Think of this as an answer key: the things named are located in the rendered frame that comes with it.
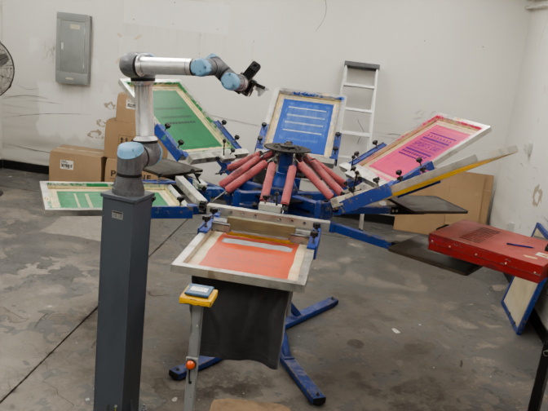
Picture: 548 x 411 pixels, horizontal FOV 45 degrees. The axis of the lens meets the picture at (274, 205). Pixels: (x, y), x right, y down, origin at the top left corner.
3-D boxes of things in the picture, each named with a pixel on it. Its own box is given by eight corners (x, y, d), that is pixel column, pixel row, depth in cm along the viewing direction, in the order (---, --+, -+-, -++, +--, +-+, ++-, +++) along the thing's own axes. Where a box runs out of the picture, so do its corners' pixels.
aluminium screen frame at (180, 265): (303, 293, 278) (304, 285, 277) (170, 271, 285) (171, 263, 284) (318, 239, 354) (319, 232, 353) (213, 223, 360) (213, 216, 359)
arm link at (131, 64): (107, 51, 291) (205, 53, 273) (121, 51, 301) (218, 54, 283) (108, 77, 293) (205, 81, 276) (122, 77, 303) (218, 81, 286)
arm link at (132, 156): (110, 171, 302) (112, 143, 299) (127, 167, 314) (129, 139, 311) (133, 176, 298) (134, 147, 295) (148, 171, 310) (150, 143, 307)
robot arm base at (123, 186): (104, 192, 303) (106, 171, 301) (122, 187, 317) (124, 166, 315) (133, 198, 299) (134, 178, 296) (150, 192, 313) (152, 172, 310)
